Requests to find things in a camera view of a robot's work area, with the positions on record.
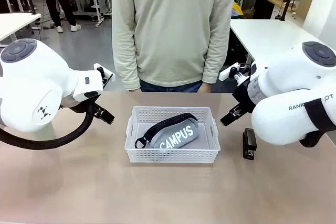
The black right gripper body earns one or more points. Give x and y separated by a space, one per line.
244 95

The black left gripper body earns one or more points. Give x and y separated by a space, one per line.
78 106

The black stapler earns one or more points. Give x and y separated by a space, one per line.
249 142

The grey campus pencil pouch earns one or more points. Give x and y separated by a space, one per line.
181 134

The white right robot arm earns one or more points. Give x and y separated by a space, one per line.
283 77

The person's left forearm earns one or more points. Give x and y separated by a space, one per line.
215 61

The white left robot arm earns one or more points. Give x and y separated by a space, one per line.
31 90

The person's right forearm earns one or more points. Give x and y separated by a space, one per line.
126 64

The white perforated plastic basket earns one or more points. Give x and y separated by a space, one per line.
170 155

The person's left hand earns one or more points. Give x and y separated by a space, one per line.
205 87

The large white table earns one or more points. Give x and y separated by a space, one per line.
267 32

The yellow blue bag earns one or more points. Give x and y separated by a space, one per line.
236 7

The wooden top table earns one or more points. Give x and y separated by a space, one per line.
275 1

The person in beige sweater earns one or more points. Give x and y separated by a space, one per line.
173 24

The white table with thin legs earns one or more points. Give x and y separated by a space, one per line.
15 22

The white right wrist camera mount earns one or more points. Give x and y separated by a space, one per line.
225 73

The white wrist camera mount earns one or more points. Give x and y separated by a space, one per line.
225 73
97 66

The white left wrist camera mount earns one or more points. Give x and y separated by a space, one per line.
97 66

